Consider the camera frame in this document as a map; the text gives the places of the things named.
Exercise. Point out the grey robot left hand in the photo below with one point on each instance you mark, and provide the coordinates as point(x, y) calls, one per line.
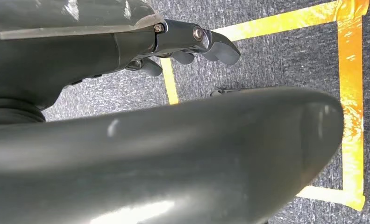
point(178, 160)

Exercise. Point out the yellow floor tape strip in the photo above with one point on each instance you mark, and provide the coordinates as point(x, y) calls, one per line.
point(352, 108)
point(281, 21)
point(170, 83)
point(327, 194)

